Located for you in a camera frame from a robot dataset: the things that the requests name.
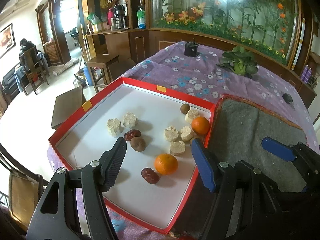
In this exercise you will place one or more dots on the grey felt mat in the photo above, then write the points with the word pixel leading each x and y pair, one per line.
pixel 238 131

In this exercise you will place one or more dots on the wooden side table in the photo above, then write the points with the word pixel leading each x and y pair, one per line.
pixel 102 63

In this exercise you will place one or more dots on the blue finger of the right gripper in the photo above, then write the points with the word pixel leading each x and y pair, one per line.
pixel 278 149

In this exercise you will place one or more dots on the brown kiwi-like fruit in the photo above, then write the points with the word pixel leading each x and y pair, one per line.
pixel 138 144

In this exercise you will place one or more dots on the black thermos jug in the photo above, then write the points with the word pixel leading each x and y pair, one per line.
pixel 119 15

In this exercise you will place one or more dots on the red jujube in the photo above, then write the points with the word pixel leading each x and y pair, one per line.
pixel 150 175

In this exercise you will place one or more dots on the green leafy vegetable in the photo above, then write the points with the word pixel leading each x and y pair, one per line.
pixel 240 61

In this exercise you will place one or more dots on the small orange mandarin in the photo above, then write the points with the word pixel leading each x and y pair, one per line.
pixel 166 164

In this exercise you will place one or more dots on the red white tray box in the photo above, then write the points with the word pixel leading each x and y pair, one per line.
pixel 84 137

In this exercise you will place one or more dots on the pinkish yam chunk lower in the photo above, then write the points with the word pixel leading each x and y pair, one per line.
pixel 130 120

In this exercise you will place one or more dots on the dark red jujube date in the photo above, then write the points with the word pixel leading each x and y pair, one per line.
pixel 131 134

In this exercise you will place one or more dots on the pinkish yam chunk tray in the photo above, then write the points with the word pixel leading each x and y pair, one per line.
pixel 191 115

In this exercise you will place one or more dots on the large orange mandarin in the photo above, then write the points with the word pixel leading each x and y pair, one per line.
pixel 200 125

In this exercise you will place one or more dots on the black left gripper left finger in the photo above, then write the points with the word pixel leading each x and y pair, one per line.
pixel 56 214

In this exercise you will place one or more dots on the purple floral tablecloth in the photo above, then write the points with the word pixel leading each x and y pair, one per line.
pixel 202 78

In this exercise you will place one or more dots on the brown longan in tray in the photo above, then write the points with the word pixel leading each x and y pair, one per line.
pixel 185 108

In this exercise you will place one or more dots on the dark wooden stool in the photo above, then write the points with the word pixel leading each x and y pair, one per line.
pixel 65 105

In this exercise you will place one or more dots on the black car key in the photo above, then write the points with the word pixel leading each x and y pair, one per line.
pixel 288 99

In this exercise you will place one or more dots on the beige yam chunk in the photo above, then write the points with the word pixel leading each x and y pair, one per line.
pixel 177 148
pixel 186 133
pixel 171 134

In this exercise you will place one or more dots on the wooden chair near camera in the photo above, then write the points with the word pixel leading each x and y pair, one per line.
pixel 25 189

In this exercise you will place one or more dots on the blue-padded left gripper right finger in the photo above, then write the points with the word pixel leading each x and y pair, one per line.
pixel 249 204

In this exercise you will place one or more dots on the small tan yam piece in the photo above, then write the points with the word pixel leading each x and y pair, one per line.
pixel 114 127

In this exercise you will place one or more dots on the green blue water bottle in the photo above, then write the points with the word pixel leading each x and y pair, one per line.
pixel 141 17

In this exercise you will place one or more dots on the black cylindrical container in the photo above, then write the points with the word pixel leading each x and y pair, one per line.
pixel 190 48

